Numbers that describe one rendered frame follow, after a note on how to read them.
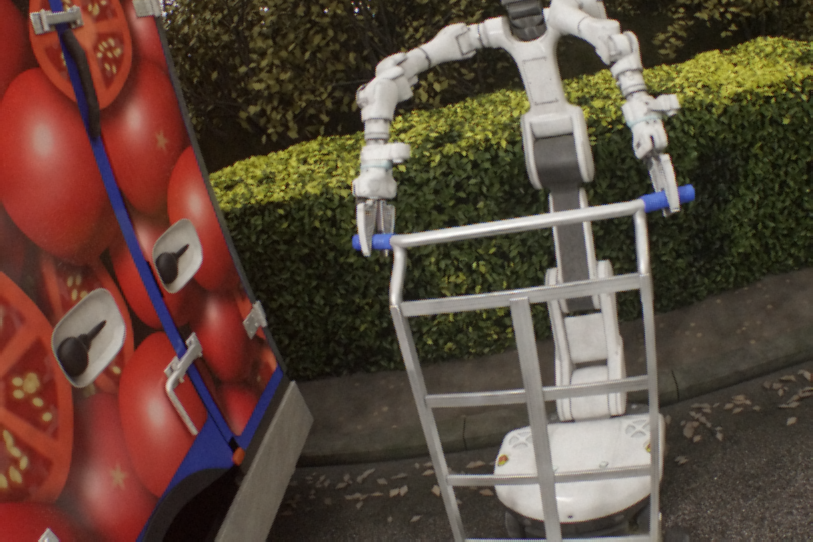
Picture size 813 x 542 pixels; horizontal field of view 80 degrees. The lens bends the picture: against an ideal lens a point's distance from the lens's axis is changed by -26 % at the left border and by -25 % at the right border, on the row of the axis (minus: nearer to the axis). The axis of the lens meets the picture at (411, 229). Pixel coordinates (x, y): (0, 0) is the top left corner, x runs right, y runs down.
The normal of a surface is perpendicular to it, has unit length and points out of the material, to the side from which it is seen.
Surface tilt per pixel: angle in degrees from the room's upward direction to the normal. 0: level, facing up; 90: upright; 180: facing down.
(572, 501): 53
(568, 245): 68
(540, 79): 87
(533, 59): 87
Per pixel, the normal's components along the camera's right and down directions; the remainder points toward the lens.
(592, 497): -0.29, -0.31
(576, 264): -0.40, 0.04
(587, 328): -0.32, 0.42
